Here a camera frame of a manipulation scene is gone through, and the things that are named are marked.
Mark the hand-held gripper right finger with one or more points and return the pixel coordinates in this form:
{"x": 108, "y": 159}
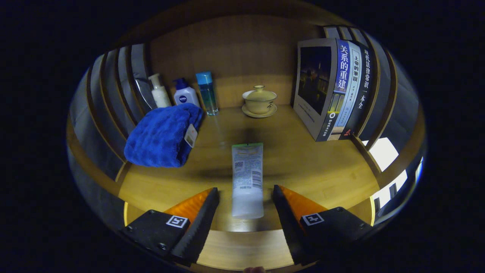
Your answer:
{"x": 291, "y": 227}

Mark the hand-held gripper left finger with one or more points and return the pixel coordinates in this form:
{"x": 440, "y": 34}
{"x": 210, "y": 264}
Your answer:
{"x": 201, "y": 227}

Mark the white cosmetic tube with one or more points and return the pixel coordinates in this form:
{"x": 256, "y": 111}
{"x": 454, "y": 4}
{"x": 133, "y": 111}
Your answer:
{"x": 247, "y": 178}

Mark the wooden countertop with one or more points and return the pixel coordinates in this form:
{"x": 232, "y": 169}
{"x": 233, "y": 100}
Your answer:
{"x": 303, "y": 167}

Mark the wooden cabinet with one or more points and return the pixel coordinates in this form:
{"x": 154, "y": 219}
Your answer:
{"x": 235, "y": 49}

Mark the blue folded towel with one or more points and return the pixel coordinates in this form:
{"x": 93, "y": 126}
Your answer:
{"x": 159, "y": 136}

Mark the beige lidded teacup with saucer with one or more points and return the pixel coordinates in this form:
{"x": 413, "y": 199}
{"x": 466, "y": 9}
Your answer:
{"x": 259, "y": 102}

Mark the white bottle with blue cap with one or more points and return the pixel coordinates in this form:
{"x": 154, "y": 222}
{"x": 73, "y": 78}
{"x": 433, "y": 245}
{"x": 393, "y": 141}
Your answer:
{"x": 185, "y": 96}

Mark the teal transparent bottle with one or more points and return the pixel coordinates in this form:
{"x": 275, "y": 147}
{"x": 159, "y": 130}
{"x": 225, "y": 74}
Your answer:
{"x": 208, "y": 94}

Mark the white pump bottle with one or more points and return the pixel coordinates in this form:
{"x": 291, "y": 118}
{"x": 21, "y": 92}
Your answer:
{"x": 161, "y": 96}

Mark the book with blue spine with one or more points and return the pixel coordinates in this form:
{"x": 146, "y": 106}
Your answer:
{"x": 314, "y": 83}

